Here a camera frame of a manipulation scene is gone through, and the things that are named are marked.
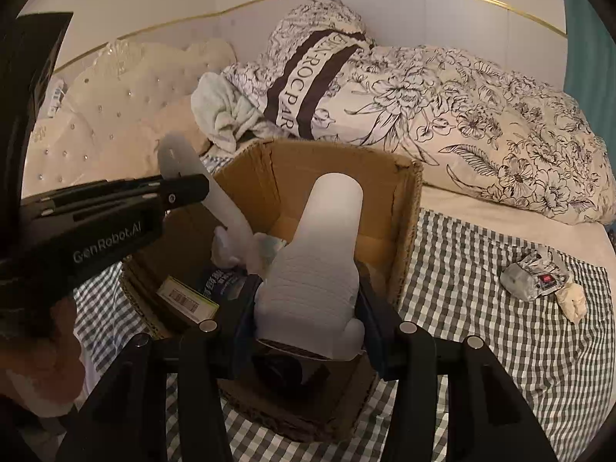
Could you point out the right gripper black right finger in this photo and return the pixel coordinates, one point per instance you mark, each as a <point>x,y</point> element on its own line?
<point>489,419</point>

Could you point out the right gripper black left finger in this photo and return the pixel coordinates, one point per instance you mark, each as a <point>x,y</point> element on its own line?
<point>123,418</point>

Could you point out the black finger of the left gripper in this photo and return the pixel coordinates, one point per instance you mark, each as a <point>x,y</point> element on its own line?
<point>140,198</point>

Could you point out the white foam sleeve tube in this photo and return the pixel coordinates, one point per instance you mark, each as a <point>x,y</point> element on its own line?
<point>307,300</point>

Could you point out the person's left hand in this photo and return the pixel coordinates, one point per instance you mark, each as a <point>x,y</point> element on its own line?
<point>45,376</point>

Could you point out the cream tufted headboard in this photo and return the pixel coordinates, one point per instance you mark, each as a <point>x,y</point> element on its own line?
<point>114,114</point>

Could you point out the brown cardboard box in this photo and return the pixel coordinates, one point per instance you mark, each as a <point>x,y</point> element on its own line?
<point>305,401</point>

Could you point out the pale green towel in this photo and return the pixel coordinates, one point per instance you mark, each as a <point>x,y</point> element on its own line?
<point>226,117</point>

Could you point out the green white checkered cloth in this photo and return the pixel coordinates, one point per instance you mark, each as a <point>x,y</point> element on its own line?
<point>565,371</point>

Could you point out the green barcode carton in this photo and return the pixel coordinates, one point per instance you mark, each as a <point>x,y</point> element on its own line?
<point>186,301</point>

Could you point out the cream crumpled cloth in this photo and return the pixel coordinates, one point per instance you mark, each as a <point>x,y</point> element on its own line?
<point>572,301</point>

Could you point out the cream bed sheet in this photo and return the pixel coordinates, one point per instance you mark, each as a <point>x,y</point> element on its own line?
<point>587,241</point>

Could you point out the floral black white duvet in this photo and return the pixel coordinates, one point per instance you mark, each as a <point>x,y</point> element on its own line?
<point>476,128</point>

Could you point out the teal curtain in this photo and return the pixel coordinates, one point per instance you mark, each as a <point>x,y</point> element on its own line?
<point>590,70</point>

